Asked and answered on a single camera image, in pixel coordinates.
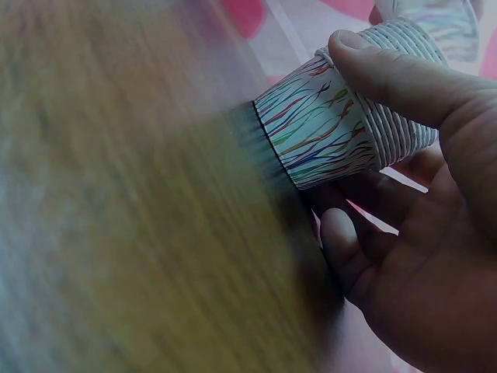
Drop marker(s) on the striped paper cup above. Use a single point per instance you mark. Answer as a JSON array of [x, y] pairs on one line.
[[435, 27]]

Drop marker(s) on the stack of striped paper cups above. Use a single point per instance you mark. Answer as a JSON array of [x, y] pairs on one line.
[[318, 128]]

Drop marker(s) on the person's right hand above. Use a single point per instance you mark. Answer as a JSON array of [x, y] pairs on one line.
[[446, 241]]

